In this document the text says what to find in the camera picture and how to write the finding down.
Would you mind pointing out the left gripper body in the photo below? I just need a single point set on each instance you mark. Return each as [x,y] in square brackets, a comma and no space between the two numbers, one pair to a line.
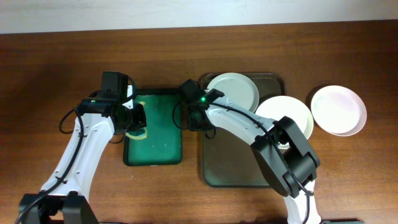
[137,119]

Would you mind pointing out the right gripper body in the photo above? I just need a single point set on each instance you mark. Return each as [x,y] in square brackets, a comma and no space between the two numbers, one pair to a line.
[194,126]

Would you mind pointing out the green yellow sponge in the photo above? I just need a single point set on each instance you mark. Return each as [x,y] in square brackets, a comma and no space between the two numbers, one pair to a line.
[138,133]

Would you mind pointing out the white plate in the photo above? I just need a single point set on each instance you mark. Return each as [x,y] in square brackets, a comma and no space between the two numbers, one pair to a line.
[280,106]
[338,110]

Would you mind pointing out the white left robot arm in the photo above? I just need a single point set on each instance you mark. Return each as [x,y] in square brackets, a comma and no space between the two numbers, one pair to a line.
[68,188]

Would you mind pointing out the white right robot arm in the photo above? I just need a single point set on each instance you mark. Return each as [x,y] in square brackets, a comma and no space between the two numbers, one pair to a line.
[285,157]

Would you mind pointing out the green plastic tray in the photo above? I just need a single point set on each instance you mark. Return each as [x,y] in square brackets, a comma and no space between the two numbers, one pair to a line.
[163,144]

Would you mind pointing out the brown serving tray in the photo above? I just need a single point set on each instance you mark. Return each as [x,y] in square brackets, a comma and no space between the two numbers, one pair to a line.
[227,161]

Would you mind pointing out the grey plate with stain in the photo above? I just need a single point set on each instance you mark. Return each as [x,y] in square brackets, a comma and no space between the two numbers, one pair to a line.
[239,88]

